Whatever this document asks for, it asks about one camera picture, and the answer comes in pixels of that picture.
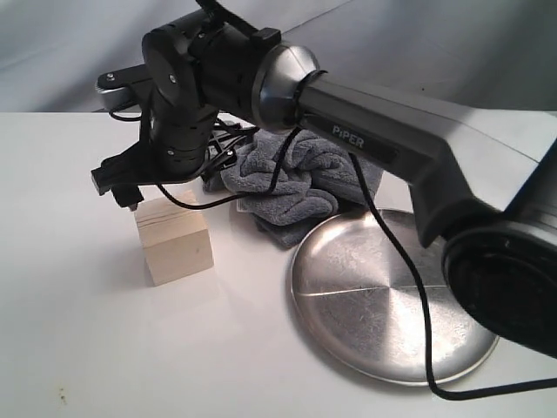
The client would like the white backdrop cloth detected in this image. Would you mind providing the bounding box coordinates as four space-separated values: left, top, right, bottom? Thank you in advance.
1 1 556 111

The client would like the black cable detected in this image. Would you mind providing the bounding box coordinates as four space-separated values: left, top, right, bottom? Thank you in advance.
108 0 557 401

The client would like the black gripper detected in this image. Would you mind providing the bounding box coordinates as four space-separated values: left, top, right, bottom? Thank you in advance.
91 109 218 212

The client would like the round steel plate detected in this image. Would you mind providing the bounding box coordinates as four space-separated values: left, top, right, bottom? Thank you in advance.
291 209 499 387

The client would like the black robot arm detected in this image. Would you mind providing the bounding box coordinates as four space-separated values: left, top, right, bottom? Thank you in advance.
92 6 556 356

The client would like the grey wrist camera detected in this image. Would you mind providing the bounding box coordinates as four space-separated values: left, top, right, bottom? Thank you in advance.
96 64 152 111

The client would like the wooden cube block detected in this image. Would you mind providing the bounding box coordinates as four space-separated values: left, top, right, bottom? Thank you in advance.
134 198 214 286

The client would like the grey fluffy towel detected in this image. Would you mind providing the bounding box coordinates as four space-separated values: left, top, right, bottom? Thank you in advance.
203 131 366 248

